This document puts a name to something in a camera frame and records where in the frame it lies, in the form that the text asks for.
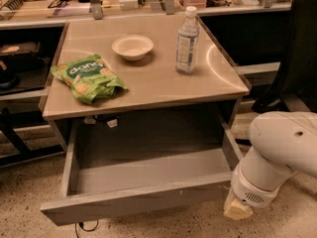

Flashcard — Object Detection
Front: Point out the grey cabinet with beige top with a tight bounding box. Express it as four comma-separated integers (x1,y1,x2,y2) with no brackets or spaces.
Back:
43,15,249,122

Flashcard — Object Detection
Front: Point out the white paper bowl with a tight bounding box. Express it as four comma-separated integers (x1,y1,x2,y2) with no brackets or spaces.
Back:
112,35,154,61

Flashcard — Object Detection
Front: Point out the grey top drawer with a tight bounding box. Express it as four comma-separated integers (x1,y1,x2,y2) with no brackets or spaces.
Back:
41,109,242,225

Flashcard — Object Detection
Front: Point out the white gripper with vents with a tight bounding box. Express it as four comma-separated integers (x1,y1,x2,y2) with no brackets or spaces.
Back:
224,171,278,220

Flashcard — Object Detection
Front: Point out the long background workbench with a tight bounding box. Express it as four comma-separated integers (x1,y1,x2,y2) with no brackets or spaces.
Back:
0,0,291,167

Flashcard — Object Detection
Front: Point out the clear plastic water bottle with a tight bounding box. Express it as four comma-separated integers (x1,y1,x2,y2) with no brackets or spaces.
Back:
175,6,200,74

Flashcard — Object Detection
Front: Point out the green snack bag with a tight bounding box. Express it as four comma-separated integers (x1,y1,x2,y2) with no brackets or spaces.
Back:
51,55,127,104

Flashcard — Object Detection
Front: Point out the black office chair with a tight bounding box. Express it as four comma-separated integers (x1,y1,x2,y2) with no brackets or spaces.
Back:
252,0,317,114

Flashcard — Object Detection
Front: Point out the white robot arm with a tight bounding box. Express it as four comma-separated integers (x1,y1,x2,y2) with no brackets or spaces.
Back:
224,111,317,220

